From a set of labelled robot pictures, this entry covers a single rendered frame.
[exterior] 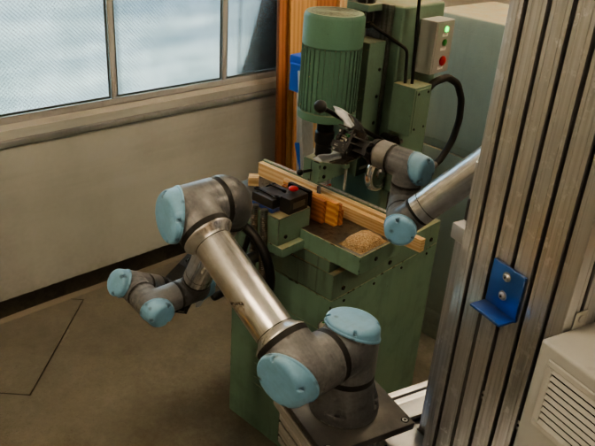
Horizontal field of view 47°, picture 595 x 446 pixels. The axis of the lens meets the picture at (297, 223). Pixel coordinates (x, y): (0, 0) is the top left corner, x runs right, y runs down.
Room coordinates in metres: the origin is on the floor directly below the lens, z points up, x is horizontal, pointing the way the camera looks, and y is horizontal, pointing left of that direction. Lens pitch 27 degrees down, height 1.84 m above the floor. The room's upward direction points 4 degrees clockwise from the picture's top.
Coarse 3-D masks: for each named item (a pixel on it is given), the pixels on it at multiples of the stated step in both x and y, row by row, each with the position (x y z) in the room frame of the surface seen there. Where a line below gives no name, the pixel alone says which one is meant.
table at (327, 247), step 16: (320, 224) 1.85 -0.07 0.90; (352, 224) 1.87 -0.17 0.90; (304, 240) 1.81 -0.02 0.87; (320, 240) 1.77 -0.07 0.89; (336, 240) 1.76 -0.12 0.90; (320, 256) 1.76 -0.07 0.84; (336, 256) 1.72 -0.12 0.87; (352, 256) 1.68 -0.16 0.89; (368, 256) 1.69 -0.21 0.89; (384, 256) 1.76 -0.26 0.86; (352, 272) 1.68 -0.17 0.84
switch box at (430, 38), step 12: (432, 24) 2.09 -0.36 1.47; (444, 24) 2.11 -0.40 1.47; (420, 36) 2.12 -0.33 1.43; (432, 36) 2.09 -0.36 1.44; (444, 36) 2.12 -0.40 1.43; (420, 48) 2.11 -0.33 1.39; (432, 48) 2.08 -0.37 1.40; (420, 60) 2.11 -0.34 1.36; (432, 60) 2.08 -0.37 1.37; (420, 72) 2.11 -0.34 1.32; (432, 72) 2.09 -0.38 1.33
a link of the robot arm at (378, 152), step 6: (378, 144) 1.63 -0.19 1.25; (384, 144) 1.62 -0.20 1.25; (390, 144) 1.62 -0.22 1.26; (372, 150) 1.63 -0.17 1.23; (378, 150) 1.61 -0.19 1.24; (384, 150) 1.61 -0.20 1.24; (372, 156) 1.62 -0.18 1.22; (378, 156) 1.61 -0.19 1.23; (372, 162) 1.62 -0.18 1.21; (378, 162) 1.60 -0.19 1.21; (378, 168) 1.62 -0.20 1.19
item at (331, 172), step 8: (304, 160) 1.98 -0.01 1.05; (312, 160) 1.95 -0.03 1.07; (304, 168) 1.97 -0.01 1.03; (312, 168) 1.95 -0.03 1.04; (320, 168) 1.93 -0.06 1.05; (328, 168) 1.96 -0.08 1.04; (336, 168) 1.99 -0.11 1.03; (304, 176) 1.97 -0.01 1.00; (312, 176) 1.95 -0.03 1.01; (320, 176) 1.93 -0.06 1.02; (328, 176) 1.97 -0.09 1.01; (336, 176) 2.00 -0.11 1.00
